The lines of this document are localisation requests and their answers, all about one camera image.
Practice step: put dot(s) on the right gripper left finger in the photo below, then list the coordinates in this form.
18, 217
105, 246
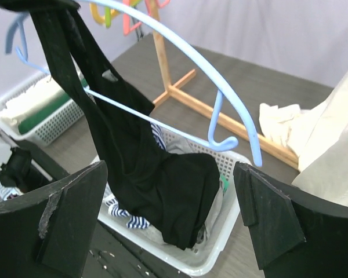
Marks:
47, 232

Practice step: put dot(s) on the white tank top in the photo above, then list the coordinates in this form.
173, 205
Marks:
319, 138

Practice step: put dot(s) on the black tank top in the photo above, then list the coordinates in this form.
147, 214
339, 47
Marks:
172, 192

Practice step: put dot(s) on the green tank top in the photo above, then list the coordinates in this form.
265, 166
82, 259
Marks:
224, 184

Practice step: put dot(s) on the white printed garment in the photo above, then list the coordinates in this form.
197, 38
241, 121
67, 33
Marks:
31, 101

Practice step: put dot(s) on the dark green garment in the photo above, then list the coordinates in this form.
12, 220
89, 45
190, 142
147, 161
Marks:
28, 124

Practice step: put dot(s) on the pink hanger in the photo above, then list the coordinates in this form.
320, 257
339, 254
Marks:
133, 19

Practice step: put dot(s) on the light blue hanger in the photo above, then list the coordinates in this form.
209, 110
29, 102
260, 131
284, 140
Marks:
228, 109

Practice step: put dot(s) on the wooden clothes rack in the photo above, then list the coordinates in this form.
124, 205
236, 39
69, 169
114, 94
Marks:
245, 130

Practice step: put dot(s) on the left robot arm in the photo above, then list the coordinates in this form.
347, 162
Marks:
19, 172

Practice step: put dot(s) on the lime green hanger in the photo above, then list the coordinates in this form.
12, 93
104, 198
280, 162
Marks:
110, 14

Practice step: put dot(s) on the blue striped tank top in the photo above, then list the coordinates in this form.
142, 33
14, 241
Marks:
134, 222

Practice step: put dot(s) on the white left basket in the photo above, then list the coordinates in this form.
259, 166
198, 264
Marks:
50, 128

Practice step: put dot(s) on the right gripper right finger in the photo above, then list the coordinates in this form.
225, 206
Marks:
293, 233

